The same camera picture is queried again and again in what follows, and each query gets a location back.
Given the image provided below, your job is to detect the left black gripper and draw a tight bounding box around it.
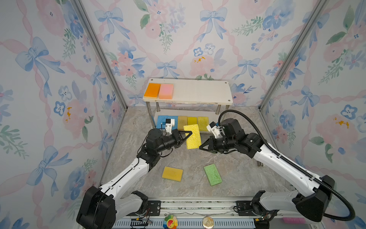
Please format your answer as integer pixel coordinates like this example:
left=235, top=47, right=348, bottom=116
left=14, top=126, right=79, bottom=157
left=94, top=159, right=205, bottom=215
left=155, top=130, right=191, bottom=156

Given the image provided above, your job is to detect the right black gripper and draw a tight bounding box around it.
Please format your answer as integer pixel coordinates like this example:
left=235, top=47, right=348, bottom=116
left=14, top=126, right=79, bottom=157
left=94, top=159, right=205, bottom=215
left=198, top=137, right=237, bottom=154

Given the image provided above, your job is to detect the light yellow cellulose sponge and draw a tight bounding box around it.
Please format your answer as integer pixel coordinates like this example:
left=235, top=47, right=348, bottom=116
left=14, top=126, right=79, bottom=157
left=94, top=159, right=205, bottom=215
left=184, top=124, right=202, bottom=150

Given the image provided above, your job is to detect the bright yellow scouring sponge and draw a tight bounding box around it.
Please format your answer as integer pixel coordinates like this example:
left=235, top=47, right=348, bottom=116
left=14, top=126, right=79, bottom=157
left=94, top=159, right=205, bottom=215
left=187, top=117, right=198, bottom=125

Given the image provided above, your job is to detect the blue sponge front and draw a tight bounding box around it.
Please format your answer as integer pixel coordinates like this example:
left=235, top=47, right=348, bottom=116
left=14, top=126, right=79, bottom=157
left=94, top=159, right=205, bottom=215
left=173, top=116, right=178, bottom=129

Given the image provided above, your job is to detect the blue sponge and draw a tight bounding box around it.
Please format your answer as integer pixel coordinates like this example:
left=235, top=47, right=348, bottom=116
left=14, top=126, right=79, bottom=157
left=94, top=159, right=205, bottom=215
left=156, top=115, right=168, bottom=129
left=173, top=116, right=178, bottom=129

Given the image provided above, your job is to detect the green sponge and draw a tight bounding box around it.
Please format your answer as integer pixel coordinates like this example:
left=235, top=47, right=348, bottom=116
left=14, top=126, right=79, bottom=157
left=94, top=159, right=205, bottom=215
left=204, top=164, right=222, bottom=186

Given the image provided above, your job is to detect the pink sponge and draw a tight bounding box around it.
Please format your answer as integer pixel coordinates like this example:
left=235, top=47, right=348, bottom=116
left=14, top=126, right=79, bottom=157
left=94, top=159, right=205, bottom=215
left=158, top=84, right=174, bottom=100

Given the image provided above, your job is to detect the orange sponge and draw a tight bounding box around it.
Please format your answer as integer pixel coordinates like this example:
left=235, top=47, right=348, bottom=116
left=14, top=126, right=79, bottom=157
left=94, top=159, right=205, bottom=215
left=144, top=83, right=161, bottom=99

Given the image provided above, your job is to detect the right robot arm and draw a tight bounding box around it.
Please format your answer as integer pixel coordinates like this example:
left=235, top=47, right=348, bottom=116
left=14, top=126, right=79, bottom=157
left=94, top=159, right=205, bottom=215
left=199, top=133, right=331, bottom=222

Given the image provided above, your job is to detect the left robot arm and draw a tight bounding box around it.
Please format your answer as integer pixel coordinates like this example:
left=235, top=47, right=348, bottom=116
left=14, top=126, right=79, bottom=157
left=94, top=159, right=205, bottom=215
left=76, top=128, right=192, bottom=229

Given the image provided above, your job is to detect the white two-tier metal shelf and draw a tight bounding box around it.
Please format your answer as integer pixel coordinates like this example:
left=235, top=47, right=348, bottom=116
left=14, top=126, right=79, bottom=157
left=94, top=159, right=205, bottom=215
left=143, top=78, right=234, bottom=128

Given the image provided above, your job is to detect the round gold badge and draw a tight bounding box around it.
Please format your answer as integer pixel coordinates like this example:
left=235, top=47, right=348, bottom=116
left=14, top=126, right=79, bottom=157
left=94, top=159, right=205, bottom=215
left=202, top=216, right=214, bottom=229

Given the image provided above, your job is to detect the colourful flower toy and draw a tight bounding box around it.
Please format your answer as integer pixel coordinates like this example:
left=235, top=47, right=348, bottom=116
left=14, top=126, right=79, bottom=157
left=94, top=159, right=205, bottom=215
left=163, top=215, right=178, bottom=229

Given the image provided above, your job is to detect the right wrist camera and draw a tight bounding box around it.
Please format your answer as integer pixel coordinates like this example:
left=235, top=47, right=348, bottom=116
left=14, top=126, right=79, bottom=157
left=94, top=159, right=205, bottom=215
left=206, top=122, right=226, bottom=139

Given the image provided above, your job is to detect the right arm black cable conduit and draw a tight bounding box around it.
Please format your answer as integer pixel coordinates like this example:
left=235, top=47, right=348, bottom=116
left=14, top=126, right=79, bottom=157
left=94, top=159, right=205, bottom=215
left=218, top=109, right=356, bottom=221

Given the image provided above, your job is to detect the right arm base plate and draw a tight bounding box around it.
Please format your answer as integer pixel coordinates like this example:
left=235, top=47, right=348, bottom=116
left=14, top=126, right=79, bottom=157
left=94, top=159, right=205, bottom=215
left=233, top=200, right=279, bottom=218

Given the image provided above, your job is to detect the aluminium front rail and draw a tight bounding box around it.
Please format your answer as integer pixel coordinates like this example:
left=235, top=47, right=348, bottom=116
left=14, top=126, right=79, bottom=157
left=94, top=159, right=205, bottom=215
left=111, top=198, right=325, bottom=229

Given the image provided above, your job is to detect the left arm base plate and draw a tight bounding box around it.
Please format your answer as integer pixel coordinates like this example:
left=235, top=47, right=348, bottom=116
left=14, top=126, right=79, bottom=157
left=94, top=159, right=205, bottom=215
left=133, top=200, right=162, bottom=217

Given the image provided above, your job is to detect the left aluminium frame post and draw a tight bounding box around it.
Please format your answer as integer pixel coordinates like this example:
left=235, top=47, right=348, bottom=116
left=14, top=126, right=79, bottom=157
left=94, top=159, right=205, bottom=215
left=70, top=0, right=128, bottom=111

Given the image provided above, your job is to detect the aluminium frame post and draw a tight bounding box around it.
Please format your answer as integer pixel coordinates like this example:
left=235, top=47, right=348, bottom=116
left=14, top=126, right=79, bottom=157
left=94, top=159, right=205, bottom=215
left=258, top=0, right=329, bottom=112
left=70, top=0, right=128, bottom=111

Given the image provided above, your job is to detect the right aluminium frame post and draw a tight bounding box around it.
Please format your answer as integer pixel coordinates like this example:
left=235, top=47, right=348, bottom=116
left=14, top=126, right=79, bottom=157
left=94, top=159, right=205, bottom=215
left=258, top=0, right=329, bottom=112

